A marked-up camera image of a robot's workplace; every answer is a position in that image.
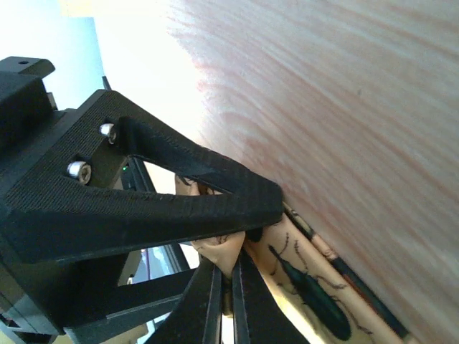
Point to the yellow beetle print tie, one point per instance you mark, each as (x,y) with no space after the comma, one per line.
(313,286)

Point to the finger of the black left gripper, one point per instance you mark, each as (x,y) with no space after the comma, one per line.
(243,201)
(107,306)

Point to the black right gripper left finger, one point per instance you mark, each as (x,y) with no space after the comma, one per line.
(198,316)

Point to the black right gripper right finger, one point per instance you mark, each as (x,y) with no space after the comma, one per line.
(257,317)

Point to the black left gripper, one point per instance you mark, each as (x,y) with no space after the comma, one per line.
(43,219)

